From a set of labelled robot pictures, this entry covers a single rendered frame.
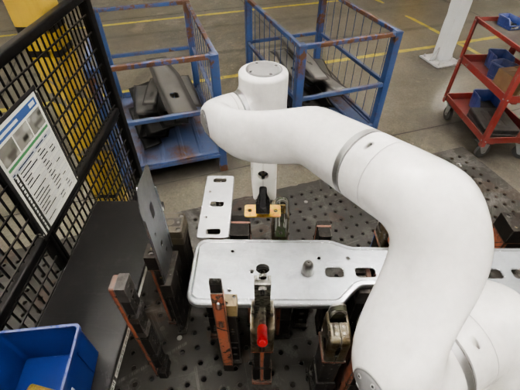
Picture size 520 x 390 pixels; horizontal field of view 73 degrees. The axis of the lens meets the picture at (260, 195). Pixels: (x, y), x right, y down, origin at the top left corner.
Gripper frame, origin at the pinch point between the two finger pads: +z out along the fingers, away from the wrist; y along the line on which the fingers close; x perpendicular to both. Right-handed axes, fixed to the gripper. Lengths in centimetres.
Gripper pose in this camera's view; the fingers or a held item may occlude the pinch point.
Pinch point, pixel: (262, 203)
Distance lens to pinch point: 80.4
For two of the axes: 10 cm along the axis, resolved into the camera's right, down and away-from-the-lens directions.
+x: -10.0, 0.0, 0.1
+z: 0.0, 7.2, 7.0
